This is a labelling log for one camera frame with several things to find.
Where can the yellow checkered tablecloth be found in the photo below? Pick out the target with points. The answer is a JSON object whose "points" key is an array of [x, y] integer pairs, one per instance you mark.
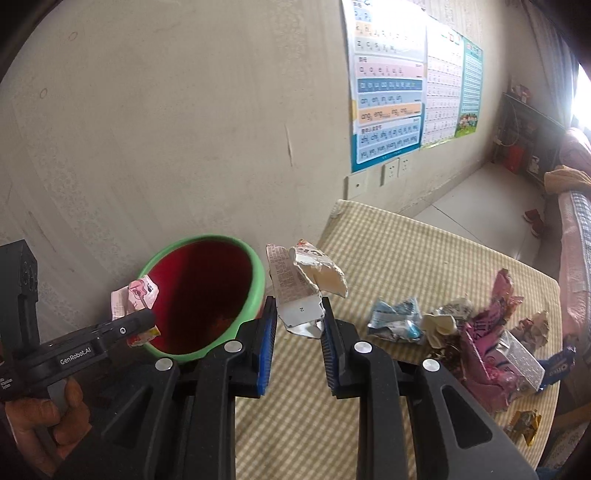
{"points": [[392, 258]]}

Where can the silver carton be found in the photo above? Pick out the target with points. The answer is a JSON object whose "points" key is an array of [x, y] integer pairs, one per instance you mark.
{"points": [[521, 360]]}

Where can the green-edged wall poster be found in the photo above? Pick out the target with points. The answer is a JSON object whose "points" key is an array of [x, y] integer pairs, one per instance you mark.
{"points": [[471, 83]]}

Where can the torn white carton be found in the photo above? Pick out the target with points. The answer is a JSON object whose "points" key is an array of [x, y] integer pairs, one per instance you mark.
{"points": [[295, 295]]}

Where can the pale curtain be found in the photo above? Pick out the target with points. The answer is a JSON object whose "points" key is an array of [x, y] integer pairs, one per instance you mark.
{"points": [[549, 46]]}

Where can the blue cookie wrapper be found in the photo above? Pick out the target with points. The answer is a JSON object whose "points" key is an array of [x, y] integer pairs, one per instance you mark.
{"points": [[558, 367]]}

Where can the pink snack bag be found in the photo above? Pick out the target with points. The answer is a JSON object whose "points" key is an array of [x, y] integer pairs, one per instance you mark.
{"points": [[480, 364]]}

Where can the white grid wall poster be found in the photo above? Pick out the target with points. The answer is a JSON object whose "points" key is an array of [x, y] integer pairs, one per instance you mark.
{"points": [[441, 92]]}

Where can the bed with patterned cover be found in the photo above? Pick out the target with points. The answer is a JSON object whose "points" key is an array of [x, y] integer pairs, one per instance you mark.
{"points": [[577, 230]]}

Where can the yellow blanket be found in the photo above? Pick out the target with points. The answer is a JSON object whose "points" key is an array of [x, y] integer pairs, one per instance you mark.
{"points": [[568, 177]]}

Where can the white wall socket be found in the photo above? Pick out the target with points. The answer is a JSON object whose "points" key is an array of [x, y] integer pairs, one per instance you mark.
{"points": [[390, 171], [404, 165]]}

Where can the white wall plate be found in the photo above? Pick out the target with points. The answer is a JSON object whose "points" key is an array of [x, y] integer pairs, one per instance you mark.
{"points": [[357, 185]]}

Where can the brown crumpled wrapper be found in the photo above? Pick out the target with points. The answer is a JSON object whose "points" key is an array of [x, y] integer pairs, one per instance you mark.
{"points": [[535, 327]]}

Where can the small pink wrapper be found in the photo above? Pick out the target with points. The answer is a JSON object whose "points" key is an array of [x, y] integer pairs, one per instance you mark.
{"points": [[134, 293]]}

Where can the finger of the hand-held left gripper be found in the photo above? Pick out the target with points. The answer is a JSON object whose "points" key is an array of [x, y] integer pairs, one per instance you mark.
{"points": [[131, 325]]}

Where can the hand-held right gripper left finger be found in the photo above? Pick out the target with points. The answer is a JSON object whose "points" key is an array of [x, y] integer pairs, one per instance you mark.
{"points": [[268, 350]]}

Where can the person's left hand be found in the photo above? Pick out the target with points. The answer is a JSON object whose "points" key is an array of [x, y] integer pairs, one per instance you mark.
{"points": [[37, 429]]}

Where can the beige wrapper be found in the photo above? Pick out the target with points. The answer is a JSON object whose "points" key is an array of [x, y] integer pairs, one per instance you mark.
{"points": [[438, 325]]}

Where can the red bin with green rim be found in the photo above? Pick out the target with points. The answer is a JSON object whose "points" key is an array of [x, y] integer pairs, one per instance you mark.
{"points": [[198, 286]]}

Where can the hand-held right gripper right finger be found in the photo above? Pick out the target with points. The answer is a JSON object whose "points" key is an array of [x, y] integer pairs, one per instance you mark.
{"points": [[329, 360]]}

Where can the red shoe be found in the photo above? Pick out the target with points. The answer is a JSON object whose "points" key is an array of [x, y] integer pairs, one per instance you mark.
{"points": [[538, 228], [531, 215]]}

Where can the dark metal shelf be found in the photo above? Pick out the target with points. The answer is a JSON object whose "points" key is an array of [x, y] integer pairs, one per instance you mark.
{"points": [[531, 124]]}

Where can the torn pink wrapper piece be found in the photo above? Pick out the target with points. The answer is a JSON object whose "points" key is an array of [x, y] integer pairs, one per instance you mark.
{"points": [[505, 295]]}

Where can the yellow candy wrapper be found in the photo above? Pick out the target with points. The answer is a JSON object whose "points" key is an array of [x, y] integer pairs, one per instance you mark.
{"points": [[524, 422]]}

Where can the blue white wrapper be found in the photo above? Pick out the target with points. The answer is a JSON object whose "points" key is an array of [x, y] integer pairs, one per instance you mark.
{"points": [[392, 318]]}

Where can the blue striped wall poster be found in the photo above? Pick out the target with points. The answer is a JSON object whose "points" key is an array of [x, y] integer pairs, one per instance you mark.
{"points": [[388, 92]]}

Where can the red box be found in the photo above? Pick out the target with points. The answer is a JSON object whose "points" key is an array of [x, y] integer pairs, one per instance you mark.
{"points": [[513, 159]]}

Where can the pink quilt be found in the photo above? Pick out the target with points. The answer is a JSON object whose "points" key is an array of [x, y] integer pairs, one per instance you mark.
{"points": [[579, 143]]}

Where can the bright window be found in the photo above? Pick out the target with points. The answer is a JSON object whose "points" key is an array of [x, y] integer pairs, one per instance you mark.
{"points": [[583, 97]]}

